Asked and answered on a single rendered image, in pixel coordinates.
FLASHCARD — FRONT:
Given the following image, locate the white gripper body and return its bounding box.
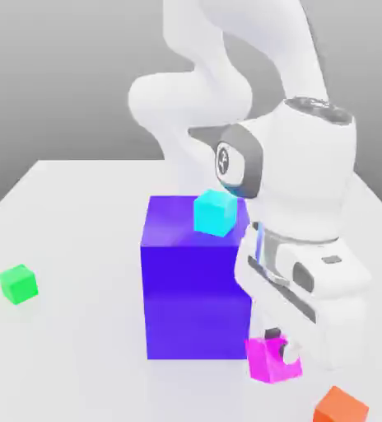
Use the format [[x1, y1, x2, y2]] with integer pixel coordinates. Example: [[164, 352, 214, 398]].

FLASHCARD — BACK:
[[235, 223, 370, 371]]

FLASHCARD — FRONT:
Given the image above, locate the small magenta cube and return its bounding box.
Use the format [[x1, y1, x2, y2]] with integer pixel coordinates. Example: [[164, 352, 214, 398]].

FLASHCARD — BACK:
[[245, 335, 304, 385]]

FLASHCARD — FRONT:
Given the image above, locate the small orange cube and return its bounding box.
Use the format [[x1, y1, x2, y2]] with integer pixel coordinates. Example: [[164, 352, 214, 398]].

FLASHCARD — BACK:
[[312, 385, 370, 422]]

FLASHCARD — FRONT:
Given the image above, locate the small cyan cube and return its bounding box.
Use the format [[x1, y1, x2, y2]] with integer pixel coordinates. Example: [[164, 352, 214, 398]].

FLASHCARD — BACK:
[[193, 188, 239, 239]]

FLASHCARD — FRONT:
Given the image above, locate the small green cube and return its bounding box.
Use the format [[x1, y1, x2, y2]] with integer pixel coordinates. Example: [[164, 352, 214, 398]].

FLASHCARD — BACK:
[[0, 263, 40, 307]]

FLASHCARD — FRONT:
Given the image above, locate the large blue box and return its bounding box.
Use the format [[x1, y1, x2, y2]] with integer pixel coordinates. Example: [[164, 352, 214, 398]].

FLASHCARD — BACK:
[[139, 195, 254, 361]]

